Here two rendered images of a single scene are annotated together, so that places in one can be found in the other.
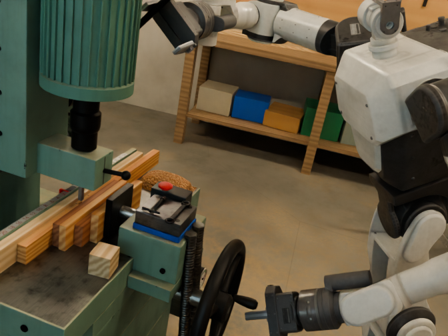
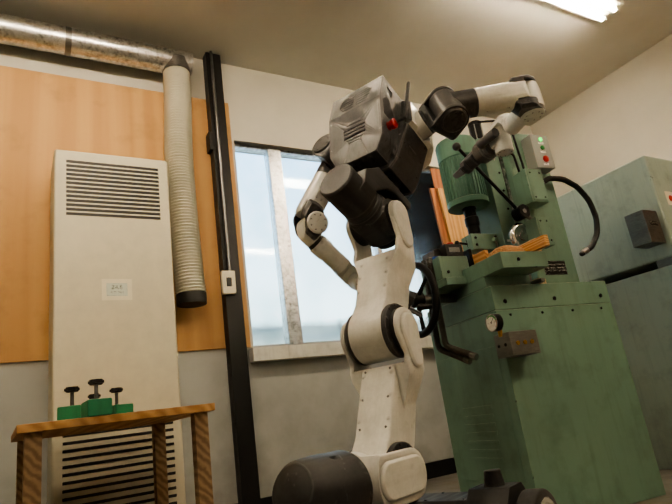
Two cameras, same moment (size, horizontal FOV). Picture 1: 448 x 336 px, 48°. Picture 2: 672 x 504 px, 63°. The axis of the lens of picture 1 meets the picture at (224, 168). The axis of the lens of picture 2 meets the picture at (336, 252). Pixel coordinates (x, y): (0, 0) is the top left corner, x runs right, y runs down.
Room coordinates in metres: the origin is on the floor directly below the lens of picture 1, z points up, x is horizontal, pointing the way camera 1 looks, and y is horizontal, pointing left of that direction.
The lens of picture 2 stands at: (2.28, -1.58, 0.42)
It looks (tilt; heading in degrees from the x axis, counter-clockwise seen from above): 17 degrees up; 141
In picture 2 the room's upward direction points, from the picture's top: 8 degrees counter-clockwise
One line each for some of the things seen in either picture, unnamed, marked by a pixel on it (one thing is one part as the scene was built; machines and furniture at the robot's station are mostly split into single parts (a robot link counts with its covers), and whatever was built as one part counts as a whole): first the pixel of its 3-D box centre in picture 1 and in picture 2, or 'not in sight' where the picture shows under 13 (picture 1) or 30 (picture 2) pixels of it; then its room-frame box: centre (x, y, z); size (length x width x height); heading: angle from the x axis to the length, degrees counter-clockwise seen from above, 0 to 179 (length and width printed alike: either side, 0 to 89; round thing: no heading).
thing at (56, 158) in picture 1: (75, 164); (481, 245); (0.94, 0.31, 1.03); 0.14 x 0.07 x 0.09; 75
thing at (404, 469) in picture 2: not in sight; (371, 478); (1.22, -0.71, 0.28); 0.21 x 0.20 x 0.13; 105
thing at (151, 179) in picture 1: (167, 180); (506, 250); (1.16, 0.14, 0.92); 0.14 x 0.09 x 0.04; 75
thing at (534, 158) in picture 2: not in sight; (538, 154); (1.15, 0.56, 1.40); 0.10 x 0.06 x 0.16; 75
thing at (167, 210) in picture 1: (168, 209); (441, 254); (0.89, 0.10, 0.99); 0.13 x 0.11 x 0.06; 165
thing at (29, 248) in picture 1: (103, 195); (496, 263); (1.02, 0.26, 0.92); 0.56 x 0.02 x 0.04; 165
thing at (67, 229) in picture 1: (95, 212); not in sight; (0.92, 0.25, 0.93); 0.24 x 0.01 x 0.06; 165
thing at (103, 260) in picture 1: (104, 260); not in sight; (0.77, 0.19, 0.92); 0.05 x 0.04 x 0.04; 173
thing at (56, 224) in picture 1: (89, 211); not in sight; (0.93, 0.27, 0.93); 0.23 x 0.02 x 0.05; 165
